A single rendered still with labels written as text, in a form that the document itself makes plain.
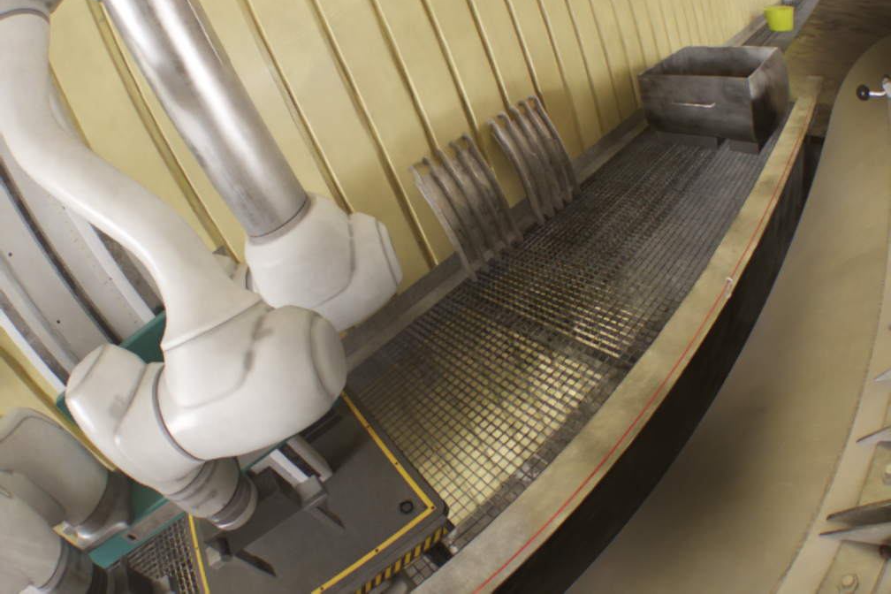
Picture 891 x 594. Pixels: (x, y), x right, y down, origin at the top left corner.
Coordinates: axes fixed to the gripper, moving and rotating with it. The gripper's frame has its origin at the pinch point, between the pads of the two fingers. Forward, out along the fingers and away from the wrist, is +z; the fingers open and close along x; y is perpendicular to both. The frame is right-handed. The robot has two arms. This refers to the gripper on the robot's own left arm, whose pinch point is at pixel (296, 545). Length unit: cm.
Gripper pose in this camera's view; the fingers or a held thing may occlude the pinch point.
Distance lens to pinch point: 67.1
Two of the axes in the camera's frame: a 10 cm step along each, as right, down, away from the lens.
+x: 7.6, -5.6, 3.4
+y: 5.5, 2.6, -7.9
